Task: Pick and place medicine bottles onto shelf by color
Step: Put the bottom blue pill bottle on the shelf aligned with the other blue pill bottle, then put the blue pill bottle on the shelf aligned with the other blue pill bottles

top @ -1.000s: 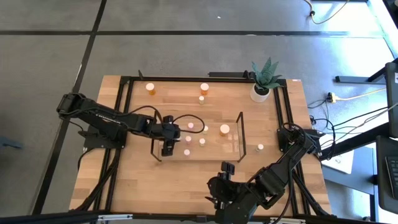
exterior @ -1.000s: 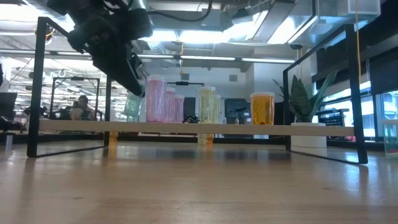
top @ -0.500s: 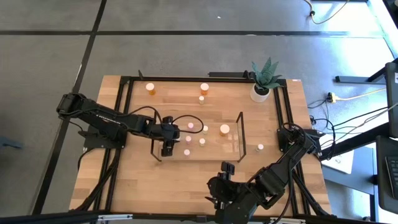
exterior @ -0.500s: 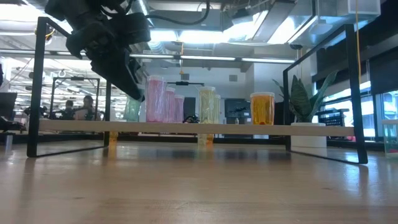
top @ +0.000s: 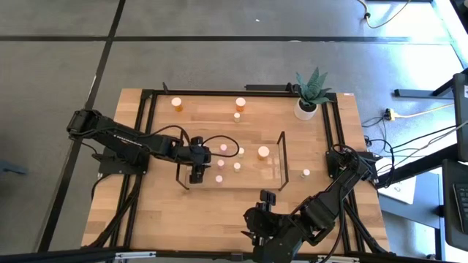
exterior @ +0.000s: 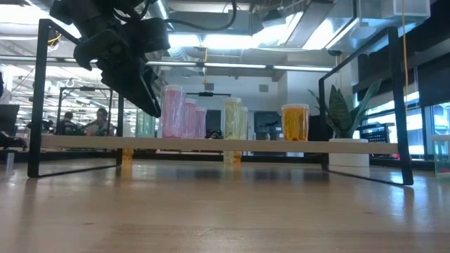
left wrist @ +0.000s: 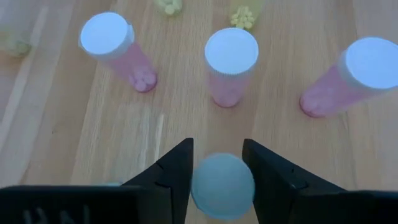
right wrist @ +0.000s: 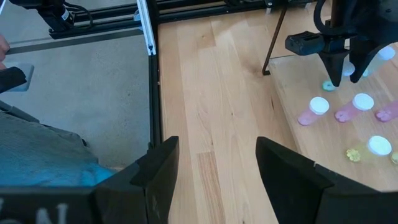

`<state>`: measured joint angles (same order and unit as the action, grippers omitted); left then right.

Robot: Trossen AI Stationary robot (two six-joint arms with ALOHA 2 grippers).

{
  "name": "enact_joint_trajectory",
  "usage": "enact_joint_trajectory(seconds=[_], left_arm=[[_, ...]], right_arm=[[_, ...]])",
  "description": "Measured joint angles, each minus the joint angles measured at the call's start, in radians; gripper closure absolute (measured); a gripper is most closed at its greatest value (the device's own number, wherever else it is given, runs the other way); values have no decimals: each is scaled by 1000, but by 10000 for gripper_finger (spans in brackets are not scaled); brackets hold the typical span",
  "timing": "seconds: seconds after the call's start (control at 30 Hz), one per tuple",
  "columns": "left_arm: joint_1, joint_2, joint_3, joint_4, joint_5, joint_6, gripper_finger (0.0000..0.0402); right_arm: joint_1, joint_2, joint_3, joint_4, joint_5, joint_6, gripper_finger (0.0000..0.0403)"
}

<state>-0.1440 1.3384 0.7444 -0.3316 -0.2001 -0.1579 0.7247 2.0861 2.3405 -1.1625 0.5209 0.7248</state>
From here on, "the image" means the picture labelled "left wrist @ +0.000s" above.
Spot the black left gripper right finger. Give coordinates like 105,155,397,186
241,138,398,224

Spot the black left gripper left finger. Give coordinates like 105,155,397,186
0,138,194,224

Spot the small teal medicine bottle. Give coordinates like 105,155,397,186
0,18,34,57
190,152,256,221

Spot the small yellow medicine bottle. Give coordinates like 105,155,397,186
229,0,265,31
155,0,184,17

